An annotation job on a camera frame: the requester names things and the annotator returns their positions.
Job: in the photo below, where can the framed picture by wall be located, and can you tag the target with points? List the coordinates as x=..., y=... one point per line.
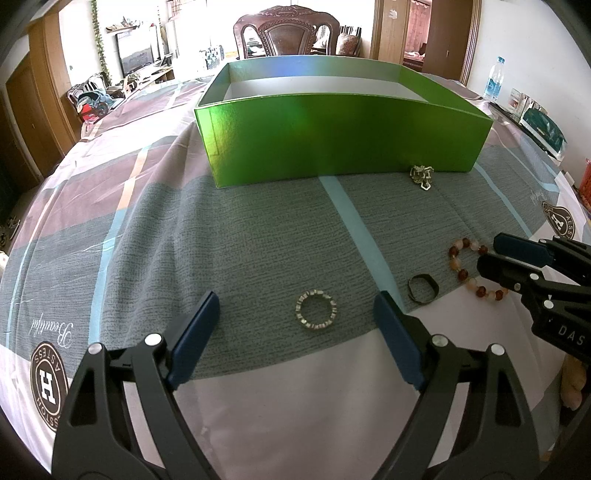
x=542, y=127

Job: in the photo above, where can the colourful toy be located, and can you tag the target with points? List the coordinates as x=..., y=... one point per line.
x=92, y=99

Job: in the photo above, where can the red packet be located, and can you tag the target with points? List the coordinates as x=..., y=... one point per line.
x=587, y=184

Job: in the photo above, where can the green cardboard box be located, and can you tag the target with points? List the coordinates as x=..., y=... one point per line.
x=323, y=134

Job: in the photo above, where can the wooden television stand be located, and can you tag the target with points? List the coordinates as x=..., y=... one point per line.
x=157, y=74

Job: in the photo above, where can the striped printed tablecloth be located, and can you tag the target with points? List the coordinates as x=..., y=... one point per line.
x=231, y=230

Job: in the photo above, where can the carved wooden chair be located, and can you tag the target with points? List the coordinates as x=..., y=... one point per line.
x=284, y=32

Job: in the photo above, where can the person's right hand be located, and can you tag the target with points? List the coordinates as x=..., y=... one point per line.
x=572, y=383

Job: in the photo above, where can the green vine garland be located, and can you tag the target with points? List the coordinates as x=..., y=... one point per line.
x=99, y=41

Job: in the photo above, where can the light wooden doorway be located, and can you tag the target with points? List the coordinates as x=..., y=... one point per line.
x=385, y=27

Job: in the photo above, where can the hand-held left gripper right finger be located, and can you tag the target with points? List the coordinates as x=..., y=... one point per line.
x=399, y=341

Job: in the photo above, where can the wooden shelf unit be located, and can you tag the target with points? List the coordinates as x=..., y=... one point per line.
x=23, y=120

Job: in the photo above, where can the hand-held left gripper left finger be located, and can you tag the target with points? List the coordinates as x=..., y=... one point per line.
x=196, y=337

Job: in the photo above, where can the patterned box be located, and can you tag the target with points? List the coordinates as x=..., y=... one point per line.
x=212, y=57

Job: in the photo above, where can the plastic water bottle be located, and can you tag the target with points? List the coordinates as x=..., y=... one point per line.
x=495, y=81

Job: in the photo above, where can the white carton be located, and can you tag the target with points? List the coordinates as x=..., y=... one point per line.
x=519, y=99

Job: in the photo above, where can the wall shelf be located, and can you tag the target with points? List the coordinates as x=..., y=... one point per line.
x=122, y=25

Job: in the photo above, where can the television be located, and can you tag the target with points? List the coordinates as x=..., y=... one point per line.
x=136, y=53

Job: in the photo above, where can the brown cushion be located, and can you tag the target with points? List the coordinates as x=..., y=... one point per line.
x=348, y=44

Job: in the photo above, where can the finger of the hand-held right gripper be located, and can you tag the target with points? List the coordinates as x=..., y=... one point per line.
x=521, y=249
x=503, y=273

